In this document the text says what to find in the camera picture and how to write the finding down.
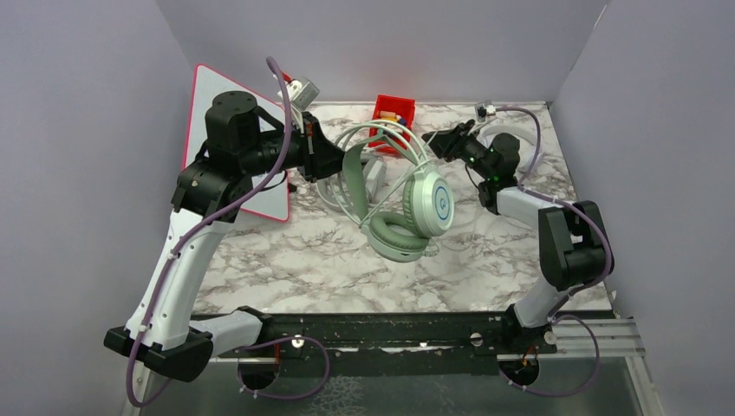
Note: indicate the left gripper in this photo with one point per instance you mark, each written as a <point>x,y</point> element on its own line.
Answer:
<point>320,157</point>

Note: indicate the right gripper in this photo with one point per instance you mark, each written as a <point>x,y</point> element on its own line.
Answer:
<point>445,146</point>

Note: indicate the grey white gaming headset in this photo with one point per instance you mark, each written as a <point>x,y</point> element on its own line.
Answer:
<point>372,174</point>

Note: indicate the green headphones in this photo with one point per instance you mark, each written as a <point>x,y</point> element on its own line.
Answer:
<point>418,207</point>

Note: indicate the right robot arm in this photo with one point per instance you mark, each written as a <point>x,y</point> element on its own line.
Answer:
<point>574,251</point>

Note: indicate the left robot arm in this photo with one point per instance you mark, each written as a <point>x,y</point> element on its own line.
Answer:
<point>242,141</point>

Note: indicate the red plastic bin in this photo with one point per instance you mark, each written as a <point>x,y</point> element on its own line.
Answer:
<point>394,108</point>

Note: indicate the pink framed whiteboard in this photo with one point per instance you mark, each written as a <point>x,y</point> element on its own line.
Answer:
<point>273,204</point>

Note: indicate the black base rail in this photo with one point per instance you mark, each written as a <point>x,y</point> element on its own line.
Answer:
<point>393,344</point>

